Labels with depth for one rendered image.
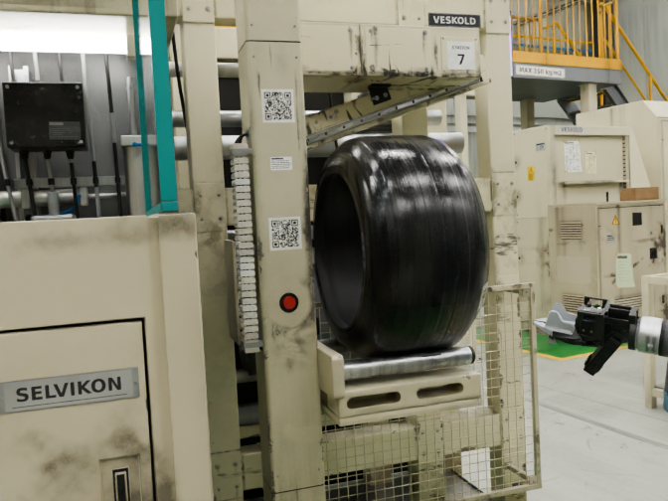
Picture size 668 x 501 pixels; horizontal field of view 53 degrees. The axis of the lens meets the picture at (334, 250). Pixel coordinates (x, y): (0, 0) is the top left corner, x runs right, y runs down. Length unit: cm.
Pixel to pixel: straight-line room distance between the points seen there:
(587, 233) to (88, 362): 555
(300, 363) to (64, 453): 83
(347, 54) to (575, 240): 455
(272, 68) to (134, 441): 97
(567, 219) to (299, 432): 492
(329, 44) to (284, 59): 34
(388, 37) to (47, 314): 139
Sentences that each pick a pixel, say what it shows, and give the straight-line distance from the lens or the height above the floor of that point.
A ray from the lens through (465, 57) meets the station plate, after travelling 205.
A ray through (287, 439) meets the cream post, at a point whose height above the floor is 74.
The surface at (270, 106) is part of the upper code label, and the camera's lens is 154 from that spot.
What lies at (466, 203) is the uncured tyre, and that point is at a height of 127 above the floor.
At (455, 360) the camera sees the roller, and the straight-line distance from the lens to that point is 163.
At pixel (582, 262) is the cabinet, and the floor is 73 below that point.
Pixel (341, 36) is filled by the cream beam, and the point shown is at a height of 174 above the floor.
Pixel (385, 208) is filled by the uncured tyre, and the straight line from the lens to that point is 143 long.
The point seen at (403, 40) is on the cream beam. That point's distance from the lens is 197.
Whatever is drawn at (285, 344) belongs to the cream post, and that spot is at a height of 96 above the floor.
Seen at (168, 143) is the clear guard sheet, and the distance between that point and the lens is 81.
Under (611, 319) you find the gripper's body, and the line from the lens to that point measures 149.
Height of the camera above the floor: 125
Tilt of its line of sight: 3 degrees down
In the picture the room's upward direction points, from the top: 3 degrees counter-clockwise
